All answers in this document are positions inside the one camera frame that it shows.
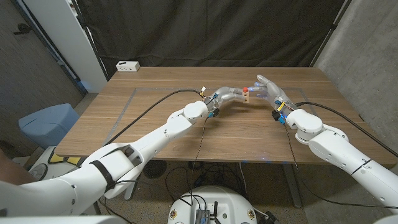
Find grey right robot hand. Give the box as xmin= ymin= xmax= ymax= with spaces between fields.
xmin=248 ymin=74 xmax=298 ymax=116

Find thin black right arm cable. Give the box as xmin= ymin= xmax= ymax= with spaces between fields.
xmin=284 ymin=124 xmax=398 ymax=208

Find grey electronics box on torso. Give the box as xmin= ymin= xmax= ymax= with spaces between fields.
xmin=195 ymin=208 xmax=211 ymax=224

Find white floor cable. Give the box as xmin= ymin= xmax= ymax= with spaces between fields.
xmin=238 ymin=162 xmax=249 ymax=196

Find white power strip box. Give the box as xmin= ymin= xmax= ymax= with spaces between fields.
xmin=116 ymin=60 xmax=141 ymax=73

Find black backdrop stand pole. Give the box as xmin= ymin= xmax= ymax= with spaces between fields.
xmin=71 ymin=0 xmax=109 ymax=81
xmin=309 ymin=0 xmax=352 ymax=68

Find black door handle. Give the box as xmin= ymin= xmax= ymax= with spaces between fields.
xmin=12 ymin=23 xmax=32 ymax=35

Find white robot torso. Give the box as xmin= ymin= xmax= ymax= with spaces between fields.
xmin=167 ymin=185 xmax=258 ymax=224

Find black floor cable bundle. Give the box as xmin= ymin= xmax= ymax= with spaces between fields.
xmin=164 ymin=161 xmax=246 ymax=203

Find dark door frame rail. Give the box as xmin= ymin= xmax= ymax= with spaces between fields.
xmin=9 ymin=0 xmax=88 ymax=96

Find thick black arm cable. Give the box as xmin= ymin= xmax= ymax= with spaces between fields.
xmin=295 ymin=101 xmax=398 ymax=158
xmin=104 ymin=89 xmax=206 ymax=146

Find white table leg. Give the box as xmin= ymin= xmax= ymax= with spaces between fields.
xmin=124 ymin=180 xmax=139 ymax=201

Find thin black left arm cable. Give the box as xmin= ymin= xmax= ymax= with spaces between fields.
xmin=99 ymin=116 xmax=210 ymax=224

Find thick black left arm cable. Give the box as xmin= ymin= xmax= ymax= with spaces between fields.
xmin=104 ymin=89 xmax=206 ymax=146

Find person's bare leg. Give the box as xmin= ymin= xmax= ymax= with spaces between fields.
xmin=0 ymin=149 xmax=37 ymax=186

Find black antenna on torso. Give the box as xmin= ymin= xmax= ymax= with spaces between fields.
xmin=211 ymin=201 xmax=221 ymax=224

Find grey sneaker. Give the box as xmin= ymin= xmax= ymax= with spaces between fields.
xmin=29 ymin=163 xmax=49 ymax=181

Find white cabinet panel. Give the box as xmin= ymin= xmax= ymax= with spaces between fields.
xmin=23 ymin=0 xmax=108 ymax=93

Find grey table leg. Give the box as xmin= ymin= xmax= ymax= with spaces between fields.
xmin=281 ymin=163 xmax=302 ymax=208

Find blue-grey padded stool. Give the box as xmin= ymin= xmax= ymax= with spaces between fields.
xmin=17 ymin=103 xmax=80 ymax=149

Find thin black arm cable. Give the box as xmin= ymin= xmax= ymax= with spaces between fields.
xmin=284 ymin=124 xmax=398 ymax=208
xmin=99 ymin=116 xmax=210 ymax=224

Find black backdrop curtain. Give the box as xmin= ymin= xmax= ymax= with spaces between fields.
xmin=76 ymin=0 xmax=352 ymax=78

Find black connector beside torso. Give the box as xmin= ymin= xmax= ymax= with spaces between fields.
xmin=264 ymin=211 xmax=279 ymax=224

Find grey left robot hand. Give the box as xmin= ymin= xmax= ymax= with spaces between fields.
xmin=205 ymin=86 xmax=248 ymax=113

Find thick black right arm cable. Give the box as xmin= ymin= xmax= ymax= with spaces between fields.
xmin=295 ymin=101 xmax=398 ymax=158

